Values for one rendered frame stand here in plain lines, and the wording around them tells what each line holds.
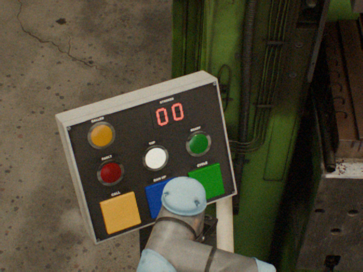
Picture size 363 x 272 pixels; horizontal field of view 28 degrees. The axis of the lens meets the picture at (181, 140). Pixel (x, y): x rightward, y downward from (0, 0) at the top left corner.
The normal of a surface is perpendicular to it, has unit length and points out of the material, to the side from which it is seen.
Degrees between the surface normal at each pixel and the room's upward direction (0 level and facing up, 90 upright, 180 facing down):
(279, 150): 90
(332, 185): 90
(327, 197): 90
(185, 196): 0
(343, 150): 90
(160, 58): 0
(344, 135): 0
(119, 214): 60
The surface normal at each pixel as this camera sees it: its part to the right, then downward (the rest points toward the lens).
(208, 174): 0.36, 0.30
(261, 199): -0.02, 0.77
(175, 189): 0.03, -0.63
